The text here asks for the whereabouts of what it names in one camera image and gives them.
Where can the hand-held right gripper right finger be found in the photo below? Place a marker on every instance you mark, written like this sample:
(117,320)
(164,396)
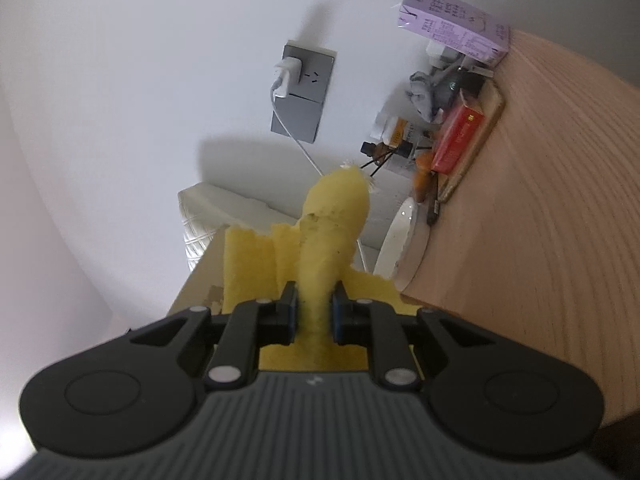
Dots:
(336,320)

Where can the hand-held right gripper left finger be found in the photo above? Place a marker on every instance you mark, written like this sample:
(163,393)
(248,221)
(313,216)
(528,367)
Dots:
(291,320)

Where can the yellow cleaning cloth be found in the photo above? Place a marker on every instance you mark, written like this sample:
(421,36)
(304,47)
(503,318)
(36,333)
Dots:
(325,230)

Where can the white round bowl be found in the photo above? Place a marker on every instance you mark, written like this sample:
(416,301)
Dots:
(402,245)

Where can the cream quilted headboard cushion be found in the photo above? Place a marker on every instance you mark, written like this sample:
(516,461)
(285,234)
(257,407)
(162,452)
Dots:
(220,215)

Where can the orange small object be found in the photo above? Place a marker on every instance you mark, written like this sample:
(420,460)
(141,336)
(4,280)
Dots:
(422,175)

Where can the brown bottle with black cap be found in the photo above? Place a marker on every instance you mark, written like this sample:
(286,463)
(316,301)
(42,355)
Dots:
(385,149)

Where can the white bottle with orange label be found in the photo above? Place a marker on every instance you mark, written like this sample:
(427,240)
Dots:
(395,130)

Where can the red box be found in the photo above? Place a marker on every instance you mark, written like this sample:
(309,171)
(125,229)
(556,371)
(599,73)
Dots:
(457,137)

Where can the white charger plug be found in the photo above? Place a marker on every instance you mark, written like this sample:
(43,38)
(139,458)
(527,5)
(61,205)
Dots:
(286,77)

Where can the grey crumpled cloth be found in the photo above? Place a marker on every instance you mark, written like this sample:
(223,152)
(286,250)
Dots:
(430,92)

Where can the wooden tray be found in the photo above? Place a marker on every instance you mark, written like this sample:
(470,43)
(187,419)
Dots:
(487,110)

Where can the purple drink carton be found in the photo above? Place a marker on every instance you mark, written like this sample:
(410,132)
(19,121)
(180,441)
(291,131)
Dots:
(450,22)

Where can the grey wall socket panel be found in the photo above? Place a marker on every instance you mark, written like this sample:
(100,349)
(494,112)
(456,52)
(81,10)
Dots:
(302,110)

